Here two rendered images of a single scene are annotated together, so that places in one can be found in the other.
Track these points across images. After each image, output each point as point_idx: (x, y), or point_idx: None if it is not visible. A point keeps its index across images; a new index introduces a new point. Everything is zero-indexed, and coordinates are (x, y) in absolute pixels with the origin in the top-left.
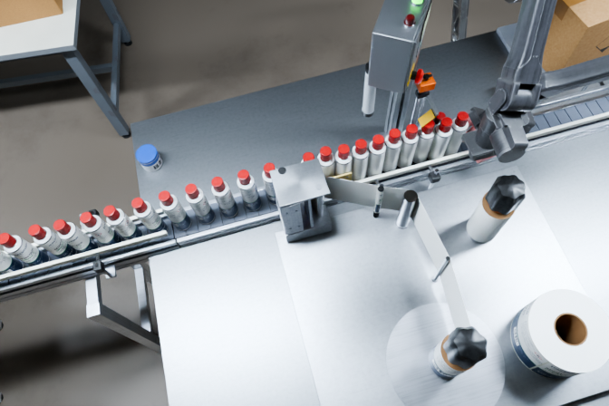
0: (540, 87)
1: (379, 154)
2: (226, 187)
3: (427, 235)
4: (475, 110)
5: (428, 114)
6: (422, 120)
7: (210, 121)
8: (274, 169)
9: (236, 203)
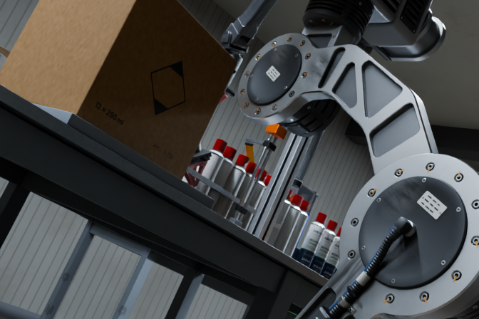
0: (231, 24)
1: None
2: (336, 236)
3: (187, 181)
4: (208, 150)
5: (251, 150)
6: (251, 157)
7: None
8: (319, 212)
9: (322, 269)
